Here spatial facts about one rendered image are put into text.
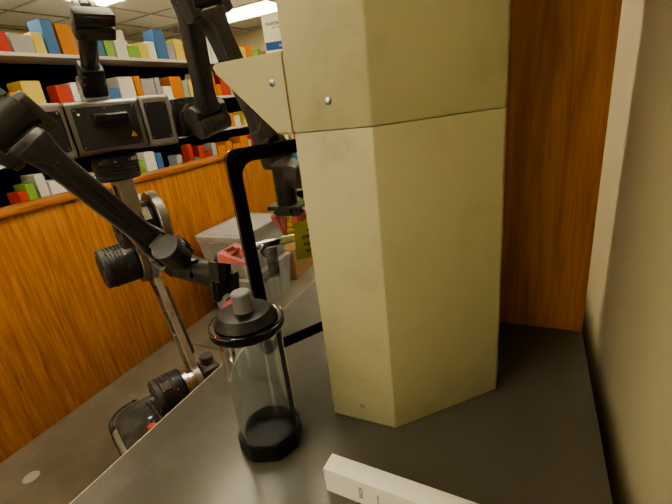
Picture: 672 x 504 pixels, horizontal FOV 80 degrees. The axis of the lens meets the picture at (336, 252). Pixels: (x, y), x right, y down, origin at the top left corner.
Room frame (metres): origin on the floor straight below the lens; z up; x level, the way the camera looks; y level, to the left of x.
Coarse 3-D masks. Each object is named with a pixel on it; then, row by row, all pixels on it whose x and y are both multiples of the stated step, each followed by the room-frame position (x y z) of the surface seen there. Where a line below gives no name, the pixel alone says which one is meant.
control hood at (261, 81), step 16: (224, 64) 0.59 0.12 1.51; (240, 64) 0.58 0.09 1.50; (256, 64) 0.57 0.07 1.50; (272, 64) 0.56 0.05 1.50; (224, 80) 0.60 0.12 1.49; (240, 80) 0.58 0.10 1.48; (256, 80) 0.57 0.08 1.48; (272, 80) 0.56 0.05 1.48; (240, 96) 0.59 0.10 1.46; (256, 96) 0.57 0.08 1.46; (272, 96) 0.56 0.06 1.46; (288, 96) 0.55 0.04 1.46; (256, 112) 0.58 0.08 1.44; (272, 112) 0.56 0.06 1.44; (288, 112) 0.55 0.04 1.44; (288, 128) 0.55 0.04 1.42
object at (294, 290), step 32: (224, 160) 0.68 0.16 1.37; (256, 160) 0.70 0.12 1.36; (288, 160) 0.73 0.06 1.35; (256, 192) 0.69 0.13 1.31; (288, 192) 0.72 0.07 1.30; (256, 224) 0.69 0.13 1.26; (288, 224) 0.72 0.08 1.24; (288, 256) 0.71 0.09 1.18; (288, 288) 0.71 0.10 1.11; (288, 320) 0.70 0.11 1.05; (320, 320) 0.74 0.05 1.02
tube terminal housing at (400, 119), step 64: (320, 0) 0.52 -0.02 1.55; (384, 0) 0.51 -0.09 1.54; (448, 0) 0.53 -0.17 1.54; (320, 64) 0.53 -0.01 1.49; (384, 64) 0.51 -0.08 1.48; (448, 64) 0.53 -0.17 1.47; (320, 128) 0.53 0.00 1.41; (384, 128) 0.50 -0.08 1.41; (448, 128) 0.53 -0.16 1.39; (320, 192) 0.54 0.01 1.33; (384, 192) 0.50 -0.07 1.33; (448, 192) 0.53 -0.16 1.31; (320, 256) 0.54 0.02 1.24; (384, 256) 0.50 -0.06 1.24; (448, 256) 0.53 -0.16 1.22; (384, 320) 0.50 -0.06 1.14; (448, 320) 0.53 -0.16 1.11; (384, 384) 0.51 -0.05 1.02; (448, 384) 0.53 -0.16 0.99
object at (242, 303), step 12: (240, 288) 0.52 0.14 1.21; (240, 300) 0.50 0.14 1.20; (252, 300) 0.54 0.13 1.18; (264, 300) 0.53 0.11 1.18; (228, 312) 0.51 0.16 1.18; (240, 312) 0.50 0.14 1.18; (252, 312) 0.50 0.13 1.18; (264, 312) 0.50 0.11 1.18; (276, 312) 0.51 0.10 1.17; (216, 324) 0.49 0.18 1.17; (228, 324) 0.48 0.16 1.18; (240, 324) 0.47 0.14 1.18; (252, 324) 0.47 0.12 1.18; (264, 324) 0.48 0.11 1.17
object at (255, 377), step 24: (216, 336) 0.47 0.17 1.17; (240, 336) 0.46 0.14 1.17; (240, 360) 0.47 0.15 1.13; (264, 360) 0.47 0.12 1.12; (240, 384) 0.47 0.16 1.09; (264, 384) 0.47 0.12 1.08; (240, 408) 0.47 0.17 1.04; (264, 408) 0.47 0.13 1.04; (288, 408) 0.49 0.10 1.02; (240, 432) 0.49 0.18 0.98; (264, 432) 0.47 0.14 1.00; (288, 432) 0.48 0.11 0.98
